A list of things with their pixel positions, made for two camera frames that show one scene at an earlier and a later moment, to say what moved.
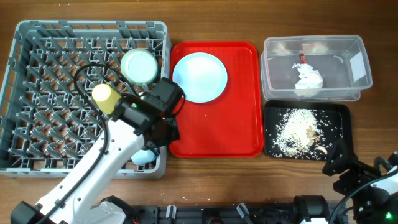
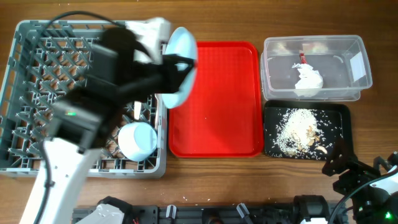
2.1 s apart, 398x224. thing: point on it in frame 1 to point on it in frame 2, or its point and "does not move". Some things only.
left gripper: (173, 132) to (175, 78)
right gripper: (358, 178) does not move
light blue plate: (201, 76) to (181, 43)
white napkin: (310, 82) does not move
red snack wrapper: (303, 58) does not move
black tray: (305, 130) does not move
